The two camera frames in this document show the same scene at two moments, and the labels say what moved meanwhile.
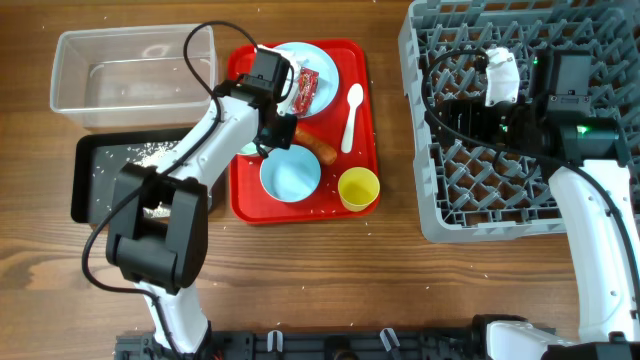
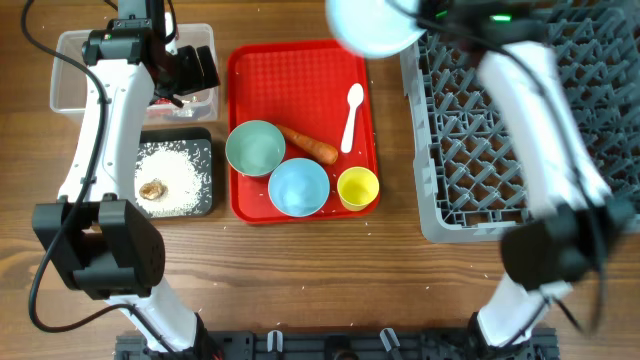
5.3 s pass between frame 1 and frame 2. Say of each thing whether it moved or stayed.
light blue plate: moved
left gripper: moved
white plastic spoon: stayed
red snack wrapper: moved
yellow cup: stayed
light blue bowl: moved
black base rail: stayed
